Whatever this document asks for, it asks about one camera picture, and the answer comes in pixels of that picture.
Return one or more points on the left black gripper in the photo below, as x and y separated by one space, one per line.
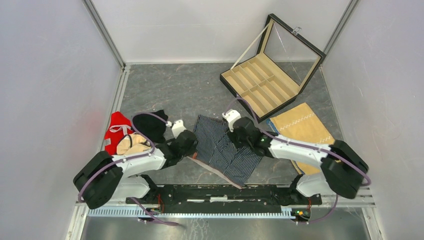
191 150

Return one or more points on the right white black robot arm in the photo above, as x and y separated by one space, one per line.
341 170

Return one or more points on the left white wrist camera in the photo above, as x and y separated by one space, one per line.
177 127

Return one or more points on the blue striped boxer shorts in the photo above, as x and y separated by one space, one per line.
216 152

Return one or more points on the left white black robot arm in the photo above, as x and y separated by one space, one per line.
109 177

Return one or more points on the red underwear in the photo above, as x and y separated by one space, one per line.
119 127

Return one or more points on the black compartment box glass lid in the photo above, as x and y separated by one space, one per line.
274 69

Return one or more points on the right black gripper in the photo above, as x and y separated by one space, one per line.
231 135

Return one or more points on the black underwear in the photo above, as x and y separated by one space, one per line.
152 125

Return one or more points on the tan cloth mat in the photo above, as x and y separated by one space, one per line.
301 123

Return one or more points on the beige underwear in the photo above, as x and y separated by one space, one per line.
132 144

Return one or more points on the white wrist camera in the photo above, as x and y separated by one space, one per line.
231 116
177 127

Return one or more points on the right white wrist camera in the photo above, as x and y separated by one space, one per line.
231 116

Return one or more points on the white cable tray strip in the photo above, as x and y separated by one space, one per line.
137 212

